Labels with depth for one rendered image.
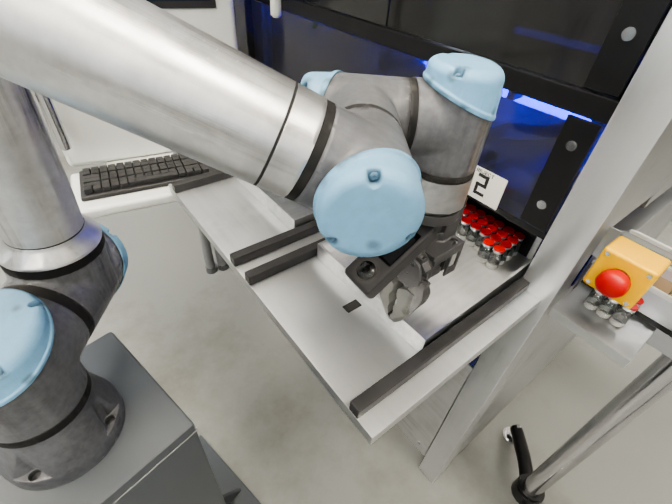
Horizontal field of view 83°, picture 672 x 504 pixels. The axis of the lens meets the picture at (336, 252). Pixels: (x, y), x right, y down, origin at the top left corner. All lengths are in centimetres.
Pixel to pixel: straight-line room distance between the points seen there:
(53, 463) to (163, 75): 51
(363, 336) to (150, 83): 46
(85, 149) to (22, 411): 83
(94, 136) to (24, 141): 75
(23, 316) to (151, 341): 128
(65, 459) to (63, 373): 13
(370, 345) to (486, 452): 105
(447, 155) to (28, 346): 47
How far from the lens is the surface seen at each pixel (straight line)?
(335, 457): 145
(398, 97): 38
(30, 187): 52
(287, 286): 66
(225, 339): 171
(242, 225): 80
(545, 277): 74
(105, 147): 125
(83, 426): 62
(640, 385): 98
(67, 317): 56
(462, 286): 72
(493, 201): 73
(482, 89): 39
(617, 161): 63
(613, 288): 66
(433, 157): 41
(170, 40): 25
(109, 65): 25
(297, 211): 83
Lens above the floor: 136
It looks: 41 degrees down
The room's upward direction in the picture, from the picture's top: 5 degrees clockwise
